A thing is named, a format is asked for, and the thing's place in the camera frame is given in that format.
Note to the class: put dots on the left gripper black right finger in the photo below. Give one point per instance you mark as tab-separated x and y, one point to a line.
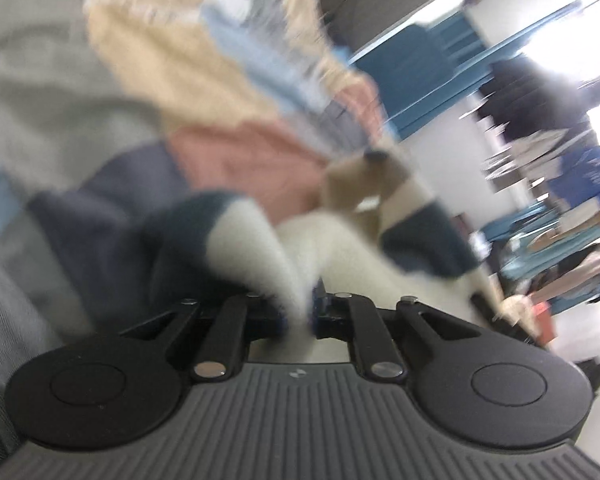
480	386

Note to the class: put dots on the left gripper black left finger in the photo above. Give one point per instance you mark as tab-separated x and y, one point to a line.
110	390

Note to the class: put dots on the cream and teal fleece garment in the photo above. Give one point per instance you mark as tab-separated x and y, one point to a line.
378	231

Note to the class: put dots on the dark hanging clothes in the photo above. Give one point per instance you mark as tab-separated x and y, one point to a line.
524	99

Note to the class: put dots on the patchwork pastel bed quilt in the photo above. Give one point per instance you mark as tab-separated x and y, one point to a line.
251	93

